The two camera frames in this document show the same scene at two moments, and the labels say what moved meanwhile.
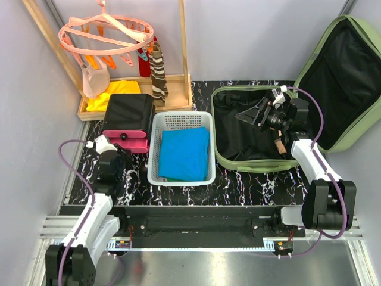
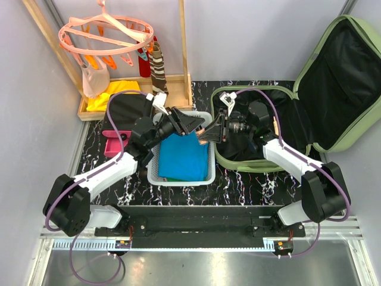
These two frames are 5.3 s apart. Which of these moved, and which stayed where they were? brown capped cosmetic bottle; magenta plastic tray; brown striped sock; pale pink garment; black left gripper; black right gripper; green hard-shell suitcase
Moved: brown capped cosmetic bottle; black right gripper; black left gripper
Stayed: pale pink garment; green hard-shell suitcase; brown striped sock; magenta plastic tray
